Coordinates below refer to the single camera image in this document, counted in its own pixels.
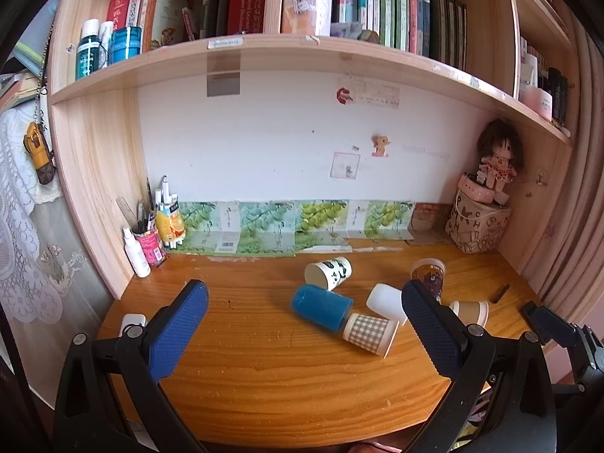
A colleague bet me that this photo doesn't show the dark cosmetic bottles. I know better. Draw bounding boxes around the dark cosmetic bottles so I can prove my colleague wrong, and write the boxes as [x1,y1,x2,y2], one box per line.
[547,67,570,126]

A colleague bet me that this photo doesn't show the beige curtain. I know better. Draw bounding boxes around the beige curtain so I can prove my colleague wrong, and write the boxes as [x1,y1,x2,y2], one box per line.
[519,9,604,341]

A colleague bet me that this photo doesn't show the teal bottle with white cap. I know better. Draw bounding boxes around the teal bottle with white cap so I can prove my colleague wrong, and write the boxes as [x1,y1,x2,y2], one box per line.
[75,19,102,81]

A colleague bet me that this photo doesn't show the white lace curtain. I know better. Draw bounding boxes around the white lace curtain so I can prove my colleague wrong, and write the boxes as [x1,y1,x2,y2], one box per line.
[0,104,110,326]

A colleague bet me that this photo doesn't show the white spray bottle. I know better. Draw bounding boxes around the white spray bottle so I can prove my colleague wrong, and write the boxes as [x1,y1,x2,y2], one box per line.
[123,227,152,278]

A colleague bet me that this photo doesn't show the pink dotted box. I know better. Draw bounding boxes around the pink dotted box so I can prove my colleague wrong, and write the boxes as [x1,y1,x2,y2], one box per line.
[457,173,510,209]

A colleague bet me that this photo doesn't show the row of books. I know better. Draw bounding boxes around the row of books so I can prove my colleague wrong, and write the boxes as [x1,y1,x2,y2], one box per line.
[108,0,266,54]
[330,0,469,71]

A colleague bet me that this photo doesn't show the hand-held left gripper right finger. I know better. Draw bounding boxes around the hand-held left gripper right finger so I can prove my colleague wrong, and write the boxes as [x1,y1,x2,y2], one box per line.
[401,279,558,453]

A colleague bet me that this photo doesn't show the plain white cup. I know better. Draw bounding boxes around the plain white cup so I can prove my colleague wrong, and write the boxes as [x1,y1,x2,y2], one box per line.
[367,283,409,326]

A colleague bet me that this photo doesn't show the white cosmetic tube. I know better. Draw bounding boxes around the white cosmetic tube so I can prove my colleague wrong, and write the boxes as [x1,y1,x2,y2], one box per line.
[519,52,539,100]

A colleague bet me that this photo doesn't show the white panda-print paper cup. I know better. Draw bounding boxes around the white panda-print paper cup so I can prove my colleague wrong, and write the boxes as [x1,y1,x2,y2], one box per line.
[304,257,353,291]

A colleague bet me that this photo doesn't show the teal jar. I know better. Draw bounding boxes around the teal jar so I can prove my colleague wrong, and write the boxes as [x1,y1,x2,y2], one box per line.
[109,26,142,65]

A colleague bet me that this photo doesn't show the green leaf-print box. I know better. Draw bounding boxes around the green leaf-print box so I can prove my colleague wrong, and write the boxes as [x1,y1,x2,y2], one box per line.
[347,199,416,242]
[177,201,241,258]
[295,199,353,252]
[236,200,298,256]

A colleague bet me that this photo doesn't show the blue cup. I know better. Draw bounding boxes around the blue cup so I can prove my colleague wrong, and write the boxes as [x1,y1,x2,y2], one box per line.
[291,284,354,333]

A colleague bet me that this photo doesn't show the pink cosmetic jar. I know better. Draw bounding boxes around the pink cosmetic jar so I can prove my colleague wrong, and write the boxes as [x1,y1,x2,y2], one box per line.
[524,86,554,122]

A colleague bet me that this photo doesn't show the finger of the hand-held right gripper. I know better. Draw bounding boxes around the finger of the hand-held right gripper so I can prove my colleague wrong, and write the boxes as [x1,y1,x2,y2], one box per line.
[520,303,575,346]

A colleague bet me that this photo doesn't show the brick-print box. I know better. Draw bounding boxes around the brick-print box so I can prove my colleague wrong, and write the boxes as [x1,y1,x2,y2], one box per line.
[408,203,443,245]

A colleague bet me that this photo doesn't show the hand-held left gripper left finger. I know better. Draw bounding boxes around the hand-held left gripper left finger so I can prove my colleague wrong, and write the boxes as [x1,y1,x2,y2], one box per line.
[54,280,209,453]

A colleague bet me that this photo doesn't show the beige patterned storage box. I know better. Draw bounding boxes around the beige patterned storage box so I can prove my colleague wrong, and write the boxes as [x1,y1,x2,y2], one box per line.
[445,193,512,253]

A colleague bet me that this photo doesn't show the grey tape patch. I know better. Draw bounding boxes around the grey tape patch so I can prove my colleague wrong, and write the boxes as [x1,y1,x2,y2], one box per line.
[206,52,241,99]

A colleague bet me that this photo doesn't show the colourful cloth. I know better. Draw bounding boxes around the colourful cloth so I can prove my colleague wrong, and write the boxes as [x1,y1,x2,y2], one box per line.
[450,384,497,453]

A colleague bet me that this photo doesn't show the pink pen holder can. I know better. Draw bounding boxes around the pink pen holder can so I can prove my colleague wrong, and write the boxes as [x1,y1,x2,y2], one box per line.
[132,226,167,267]

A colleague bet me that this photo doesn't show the yellow key pouch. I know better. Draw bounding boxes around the yellow key pouch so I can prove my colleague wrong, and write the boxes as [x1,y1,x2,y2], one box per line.
[23,122,55,185]

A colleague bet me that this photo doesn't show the orange pen holder carton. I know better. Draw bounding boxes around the orange pen holder carton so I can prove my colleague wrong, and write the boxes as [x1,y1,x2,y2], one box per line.
[155,176,187,249]

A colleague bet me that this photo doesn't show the wooden bookshelf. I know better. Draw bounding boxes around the wooden bookshelf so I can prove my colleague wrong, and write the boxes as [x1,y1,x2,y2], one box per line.
[47,0,586,303]

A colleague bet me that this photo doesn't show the checkered paper cup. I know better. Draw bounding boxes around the checkered paper cup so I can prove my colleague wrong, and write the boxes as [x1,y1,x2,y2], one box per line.
[342,313,400,358]

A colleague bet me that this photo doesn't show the pink sticky note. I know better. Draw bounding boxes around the pink sticky note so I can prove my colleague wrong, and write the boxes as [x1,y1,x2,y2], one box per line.
[332,152,361,180]

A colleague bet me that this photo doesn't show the stack of papers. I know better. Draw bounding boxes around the stack of papers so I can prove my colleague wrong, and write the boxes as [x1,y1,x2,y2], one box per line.
[0,40,48,110]

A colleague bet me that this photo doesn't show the brown paper cup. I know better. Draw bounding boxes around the brown paper cup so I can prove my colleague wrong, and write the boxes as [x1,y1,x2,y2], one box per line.
[448,300,489,328]

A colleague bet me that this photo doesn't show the dark cartoon-print paper cup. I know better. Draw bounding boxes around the dark cartoon-print paper cup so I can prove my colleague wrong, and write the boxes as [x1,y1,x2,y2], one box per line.
[408,258,447,305]

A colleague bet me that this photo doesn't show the brown-haired rag doll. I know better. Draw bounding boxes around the brown-haired rag doll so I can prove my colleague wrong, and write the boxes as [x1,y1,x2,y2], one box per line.
[476,119,525,206]

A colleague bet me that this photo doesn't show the clear ruler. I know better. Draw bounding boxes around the clear ruler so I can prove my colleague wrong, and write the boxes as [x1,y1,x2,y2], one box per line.
[116,197,142,233]

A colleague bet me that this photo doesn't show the small white case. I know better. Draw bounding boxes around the small white case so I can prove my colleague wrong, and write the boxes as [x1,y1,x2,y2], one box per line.
[119,314,148,337]

